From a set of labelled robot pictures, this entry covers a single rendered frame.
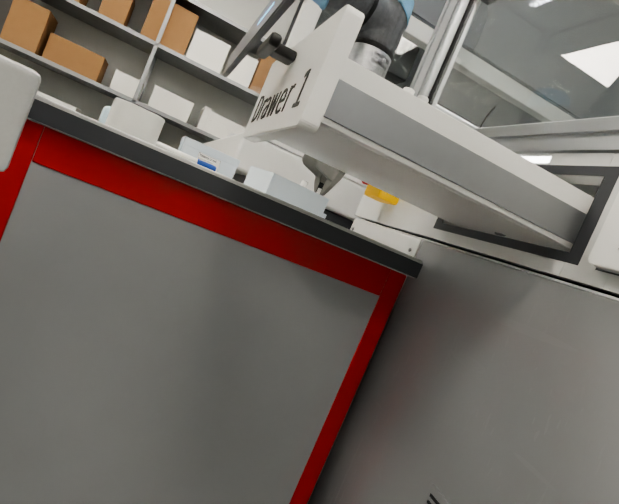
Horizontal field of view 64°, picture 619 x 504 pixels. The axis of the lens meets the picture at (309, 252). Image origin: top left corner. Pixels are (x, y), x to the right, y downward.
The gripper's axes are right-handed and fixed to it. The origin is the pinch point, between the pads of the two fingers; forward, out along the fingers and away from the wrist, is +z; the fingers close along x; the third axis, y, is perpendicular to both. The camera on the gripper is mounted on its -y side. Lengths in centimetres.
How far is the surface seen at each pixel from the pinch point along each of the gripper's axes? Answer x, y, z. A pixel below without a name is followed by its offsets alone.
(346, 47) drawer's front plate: 35.5, 29.6, -8.2
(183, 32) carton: -342, -63, -92
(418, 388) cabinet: 30.2, -6.2, 21.8
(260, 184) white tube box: -1.3, 11.6, 3.9
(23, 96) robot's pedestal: 50, 51, 6
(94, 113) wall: -398, -35, -7
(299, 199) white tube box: 1.3, 5.0, 3.6
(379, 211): -2.5, -16.6, -1.0
